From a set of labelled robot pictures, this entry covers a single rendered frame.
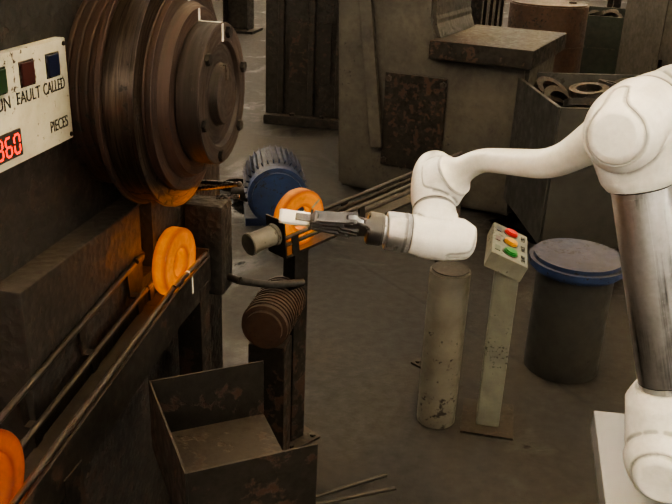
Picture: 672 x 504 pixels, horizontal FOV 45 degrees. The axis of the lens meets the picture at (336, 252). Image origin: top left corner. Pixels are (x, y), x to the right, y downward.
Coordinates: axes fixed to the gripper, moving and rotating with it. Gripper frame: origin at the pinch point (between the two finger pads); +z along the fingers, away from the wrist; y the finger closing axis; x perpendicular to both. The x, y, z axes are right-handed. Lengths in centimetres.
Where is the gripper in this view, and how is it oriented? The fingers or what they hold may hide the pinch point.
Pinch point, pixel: (294, 217)
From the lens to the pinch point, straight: 182.7
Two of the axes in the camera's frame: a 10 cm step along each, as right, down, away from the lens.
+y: -1.2, 2.6, 9.6
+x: 1.0, -9.6, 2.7
